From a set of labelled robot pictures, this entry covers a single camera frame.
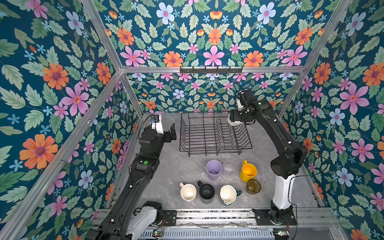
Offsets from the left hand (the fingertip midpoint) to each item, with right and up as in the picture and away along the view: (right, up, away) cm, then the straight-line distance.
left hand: (166, 119), depth 70 cm
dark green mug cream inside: (+32, -40, +9) cm, 52 cm away
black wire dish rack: (+24, -8, +36) cm, 44 cm away
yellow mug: (+45, -30, +17) cm, 57 cm away
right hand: (+38, +3, +15) cm, 41 cm away
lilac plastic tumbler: (+24, -27, +14) cm, 39 cm away
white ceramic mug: (+35, -2, +14) cm, 38 cm away
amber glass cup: (+46, -37, +12) cm, 60 cm away
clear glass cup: (+34, -28, +17) cm, 47 cm away
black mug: (+20, -40, +10) cm, 45 cm away
